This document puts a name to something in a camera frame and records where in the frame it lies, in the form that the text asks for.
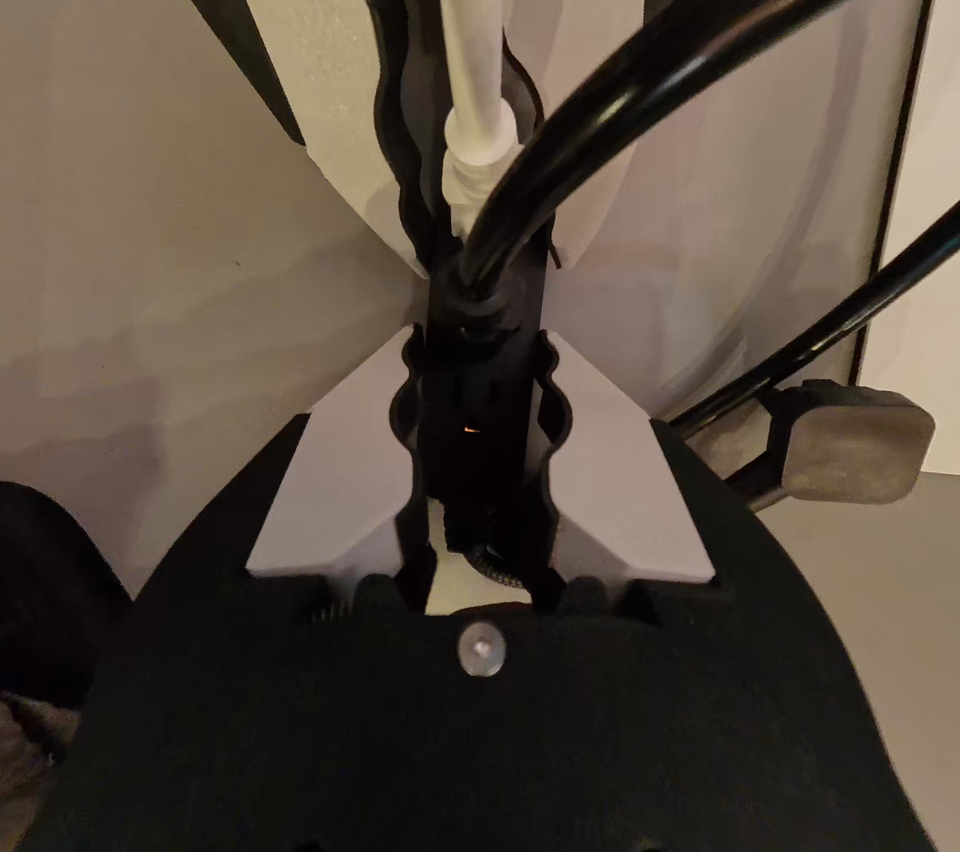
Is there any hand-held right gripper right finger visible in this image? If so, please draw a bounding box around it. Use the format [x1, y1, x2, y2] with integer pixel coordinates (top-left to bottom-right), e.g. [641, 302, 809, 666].
[528, 333, 719, 594]

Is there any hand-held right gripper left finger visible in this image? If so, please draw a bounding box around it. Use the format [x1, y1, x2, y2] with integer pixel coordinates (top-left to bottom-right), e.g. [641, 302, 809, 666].
[246, 325, 440, 590]

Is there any black power cable with plug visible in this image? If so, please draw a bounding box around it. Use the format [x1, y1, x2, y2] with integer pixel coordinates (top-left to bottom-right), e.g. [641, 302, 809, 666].
[448, 0, 960, 436]

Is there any white cable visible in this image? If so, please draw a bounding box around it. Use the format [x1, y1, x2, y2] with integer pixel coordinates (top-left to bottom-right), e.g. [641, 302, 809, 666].
[431, 0, 522, 245]

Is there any black dimpled round pad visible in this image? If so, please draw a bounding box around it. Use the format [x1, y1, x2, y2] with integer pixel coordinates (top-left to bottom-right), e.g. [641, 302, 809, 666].
[0, 482, 132, 714]

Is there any white rounded pad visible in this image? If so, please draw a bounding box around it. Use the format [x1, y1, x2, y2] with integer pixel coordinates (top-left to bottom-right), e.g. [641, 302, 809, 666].
[851, 0, 960, 478]

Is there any person's grey clothing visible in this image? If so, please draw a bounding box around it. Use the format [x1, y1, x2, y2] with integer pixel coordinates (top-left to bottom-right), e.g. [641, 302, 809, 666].
[0, 690, 80, 852]

